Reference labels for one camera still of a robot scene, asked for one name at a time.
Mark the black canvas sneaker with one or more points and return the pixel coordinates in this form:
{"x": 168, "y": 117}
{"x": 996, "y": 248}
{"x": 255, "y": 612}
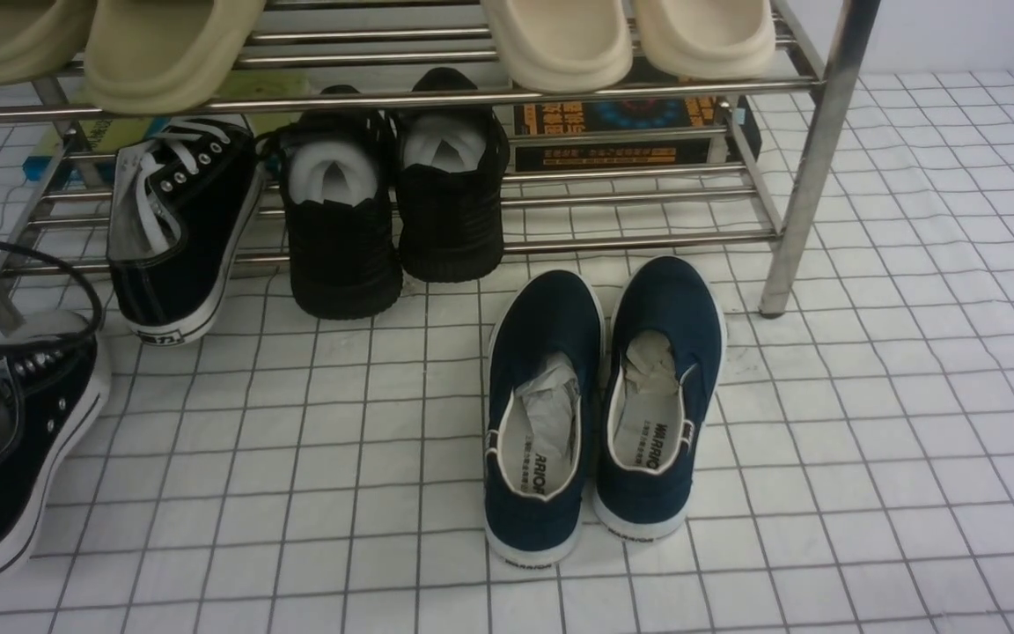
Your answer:
{"x": 48, "y": 401}
{"x": 179, "y": 204}

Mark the stainless steel shoe rack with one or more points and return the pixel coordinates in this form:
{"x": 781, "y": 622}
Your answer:
{"x": 73, "y": 177}

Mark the navy slip-on shoe left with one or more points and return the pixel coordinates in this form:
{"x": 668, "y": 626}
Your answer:
{"x": 540, "y": 439}

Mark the navy slip-on shoe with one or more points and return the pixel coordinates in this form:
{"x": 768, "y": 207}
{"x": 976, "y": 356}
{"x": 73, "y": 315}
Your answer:
{"x": 669, "y": 342}
{"x": 540, "y": 439}

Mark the navy slip-on shoe right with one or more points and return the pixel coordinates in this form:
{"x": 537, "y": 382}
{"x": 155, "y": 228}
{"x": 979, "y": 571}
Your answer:
{"x": 669, "y": 342}

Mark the black and orange box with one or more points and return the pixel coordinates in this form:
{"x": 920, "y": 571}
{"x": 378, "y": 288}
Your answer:
{"x": 664, "y": 136}

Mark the black knit sneaker right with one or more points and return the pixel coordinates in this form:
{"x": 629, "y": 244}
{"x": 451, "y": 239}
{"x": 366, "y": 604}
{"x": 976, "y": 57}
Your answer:
{"x": 448, "y": 174}

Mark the black knit sneaker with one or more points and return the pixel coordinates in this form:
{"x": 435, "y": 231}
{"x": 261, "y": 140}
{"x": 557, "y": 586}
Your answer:
{"x": 448, "y": 174}
{"x": 334, "y": 173}

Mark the black knit sneaker left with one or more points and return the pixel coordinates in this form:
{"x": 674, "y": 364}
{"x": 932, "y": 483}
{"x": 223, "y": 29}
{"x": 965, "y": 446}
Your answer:
{"x": 334, "y": 173}

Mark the cream foam slipper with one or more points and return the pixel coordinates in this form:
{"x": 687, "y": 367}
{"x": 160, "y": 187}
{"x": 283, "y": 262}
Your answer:
{"x": 561, "y": 47}
{"x": 707, "y": 40}

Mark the cream foam slipper far right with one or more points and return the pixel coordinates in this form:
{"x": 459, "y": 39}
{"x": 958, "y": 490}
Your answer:
{"x": 707, "y": 40}

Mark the olive foam slipper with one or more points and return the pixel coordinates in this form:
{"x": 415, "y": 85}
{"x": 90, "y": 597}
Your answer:
{"x": 163, "y": 57}
{"x": 40, "y": 37}

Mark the green and blue book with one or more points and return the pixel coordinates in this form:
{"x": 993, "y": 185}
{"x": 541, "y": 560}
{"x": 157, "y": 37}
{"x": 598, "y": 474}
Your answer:
{"x": 110, "y": 135}

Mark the olive foam slipper far left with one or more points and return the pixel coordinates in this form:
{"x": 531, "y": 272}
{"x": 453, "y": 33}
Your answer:
{"x": 40, "y": 37}

